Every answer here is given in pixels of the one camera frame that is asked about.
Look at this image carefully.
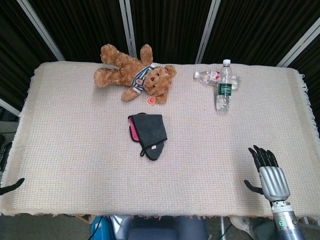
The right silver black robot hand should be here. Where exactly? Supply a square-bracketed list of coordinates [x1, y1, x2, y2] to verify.
[243, 144, 292, 202]

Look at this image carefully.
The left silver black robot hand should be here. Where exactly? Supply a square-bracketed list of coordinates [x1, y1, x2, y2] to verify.
[0, 177, 26, 197]

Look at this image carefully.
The black and pink pouch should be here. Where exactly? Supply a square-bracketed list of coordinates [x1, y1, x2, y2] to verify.
[127, 112, 168, 161]

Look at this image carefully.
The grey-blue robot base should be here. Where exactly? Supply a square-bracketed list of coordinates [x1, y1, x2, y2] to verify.
[109, 215, 209, 240]

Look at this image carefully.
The metal table leg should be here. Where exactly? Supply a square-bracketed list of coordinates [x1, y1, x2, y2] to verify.
[218, 216, 227, 240]

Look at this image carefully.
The beige woven tablecloth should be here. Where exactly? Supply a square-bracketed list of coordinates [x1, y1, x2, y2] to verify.
[0, 60, 320, 219]

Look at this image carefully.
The blue plastic object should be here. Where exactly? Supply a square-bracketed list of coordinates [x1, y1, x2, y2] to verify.
[90, 215, 113, 240]

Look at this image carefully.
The clear bottle green label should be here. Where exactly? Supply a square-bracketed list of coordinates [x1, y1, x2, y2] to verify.
[215, 58, 234, 112]

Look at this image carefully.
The clear bottle red label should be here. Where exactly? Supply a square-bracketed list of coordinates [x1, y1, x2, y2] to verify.
[193, 69, 242, 91]

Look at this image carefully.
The brown teddy bear striped shirt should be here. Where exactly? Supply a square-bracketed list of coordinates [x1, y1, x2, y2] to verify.
[93, 43, 178, 106]

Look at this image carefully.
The silver partition frame post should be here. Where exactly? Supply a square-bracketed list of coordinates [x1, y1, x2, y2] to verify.
[118, 0, 137, 59]
[0, 98, 21, 118]
[194, 0, 222, 64]
[16, 0, 65, 62]
[276, 23, 320, 68]

